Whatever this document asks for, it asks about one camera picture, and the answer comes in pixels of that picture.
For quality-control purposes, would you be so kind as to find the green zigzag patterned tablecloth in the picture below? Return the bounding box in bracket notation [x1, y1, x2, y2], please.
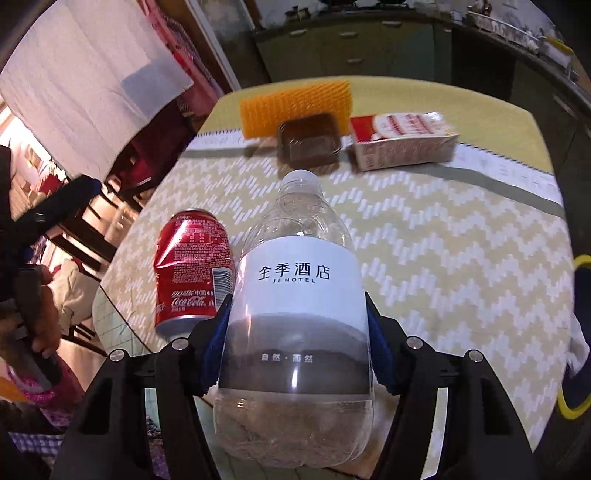
[92, 75, 575, 457]

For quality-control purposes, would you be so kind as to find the crushed red soda can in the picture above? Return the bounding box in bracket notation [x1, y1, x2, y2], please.
[153, 209, 237, 337]

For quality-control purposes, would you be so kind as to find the blue checkered cloth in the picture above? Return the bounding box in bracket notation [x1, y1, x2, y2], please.
[9, 415, 171, 480]

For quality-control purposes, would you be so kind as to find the clear plastic water bottle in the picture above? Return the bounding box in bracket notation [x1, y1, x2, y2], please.
[212, 168, 375, 464]

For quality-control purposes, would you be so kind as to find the white paper towel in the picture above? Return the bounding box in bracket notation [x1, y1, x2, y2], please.
[569, 316, 591, 377]

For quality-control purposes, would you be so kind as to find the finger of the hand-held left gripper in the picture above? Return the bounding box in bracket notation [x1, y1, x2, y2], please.
[14, 175, 102, 241]

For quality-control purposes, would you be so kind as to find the orange foam net sleeve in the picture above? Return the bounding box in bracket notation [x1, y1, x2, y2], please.
[239, 79, 354, 139]

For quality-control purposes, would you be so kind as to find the person's left forearm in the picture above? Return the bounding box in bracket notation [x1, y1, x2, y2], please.
[0, 360, 86, 435]

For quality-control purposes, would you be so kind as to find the dark wooden chair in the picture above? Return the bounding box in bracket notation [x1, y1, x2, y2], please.
[55, 102, 206, 273]

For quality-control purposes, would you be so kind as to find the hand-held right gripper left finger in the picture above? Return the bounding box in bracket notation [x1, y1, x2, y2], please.
[48, 293, 234, 480]

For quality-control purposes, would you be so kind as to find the hanging white cloth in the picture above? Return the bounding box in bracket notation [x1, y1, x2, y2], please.
[0, 0, 195, 183]

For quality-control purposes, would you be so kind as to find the red checkered apron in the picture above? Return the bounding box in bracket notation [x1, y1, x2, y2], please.
[139, 0, 234, 121]

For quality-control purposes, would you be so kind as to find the green sink cabinet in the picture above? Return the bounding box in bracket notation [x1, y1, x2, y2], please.
[450, 23, 591, 195]

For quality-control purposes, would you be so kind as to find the yellow rimmed waste bin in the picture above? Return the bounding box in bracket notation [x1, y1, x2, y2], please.
[556, 253, 591, 421]

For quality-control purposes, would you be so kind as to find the red and white carton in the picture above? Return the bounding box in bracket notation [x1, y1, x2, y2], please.
[348, 111, 460, 172]

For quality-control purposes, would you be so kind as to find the person's left hand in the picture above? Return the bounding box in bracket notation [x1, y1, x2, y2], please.
[0, 265, 62, 358]

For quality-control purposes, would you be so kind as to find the green drawer cabinet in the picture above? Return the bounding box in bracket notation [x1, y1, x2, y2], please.
[252, 14, 453, 86]

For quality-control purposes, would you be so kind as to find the brown plastic tray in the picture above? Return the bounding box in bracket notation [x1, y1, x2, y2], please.
[277, 112, 343, 168]

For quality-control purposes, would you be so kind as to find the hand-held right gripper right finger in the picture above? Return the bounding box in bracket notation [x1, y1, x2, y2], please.
[362, 292, 548, 480]

